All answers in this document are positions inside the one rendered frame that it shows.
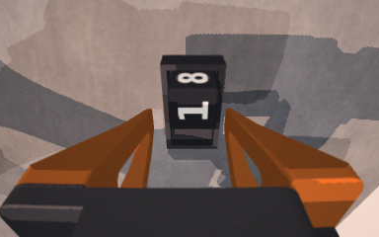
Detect dark grey calendar cube with white digit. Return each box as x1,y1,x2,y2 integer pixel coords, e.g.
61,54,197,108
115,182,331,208
167,70,219,129

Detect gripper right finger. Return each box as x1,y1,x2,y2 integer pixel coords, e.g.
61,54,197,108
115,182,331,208
224,108,364,228

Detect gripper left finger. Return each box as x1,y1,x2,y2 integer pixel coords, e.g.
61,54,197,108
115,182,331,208
16,109,154,188

